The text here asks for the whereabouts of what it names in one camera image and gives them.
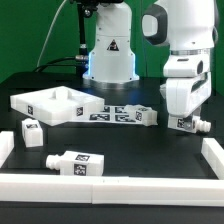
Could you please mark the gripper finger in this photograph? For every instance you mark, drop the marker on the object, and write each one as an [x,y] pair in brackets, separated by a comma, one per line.
[196,119]

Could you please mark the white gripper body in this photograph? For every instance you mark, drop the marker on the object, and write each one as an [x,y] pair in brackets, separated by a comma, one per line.
[185,95]

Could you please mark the white square table top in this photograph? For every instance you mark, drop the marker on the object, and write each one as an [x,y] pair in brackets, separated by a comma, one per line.
[57,105]

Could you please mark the white right fence block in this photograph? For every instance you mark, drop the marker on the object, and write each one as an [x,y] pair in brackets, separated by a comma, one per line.
[214,155]

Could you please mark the white fence block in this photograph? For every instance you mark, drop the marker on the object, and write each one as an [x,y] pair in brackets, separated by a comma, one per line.
[6,145]
[214,155]

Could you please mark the white marker sheet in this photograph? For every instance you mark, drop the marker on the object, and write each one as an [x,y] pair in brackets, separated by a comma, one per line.
[110,114]

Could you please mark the white left fence block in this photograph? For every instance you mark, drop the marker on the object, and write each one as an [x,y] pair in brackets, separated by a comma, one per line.
[6,145]

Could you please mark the white front fence rail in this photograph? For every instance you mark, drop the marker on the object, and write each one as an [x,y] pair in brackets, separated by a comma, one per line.
[111,190]

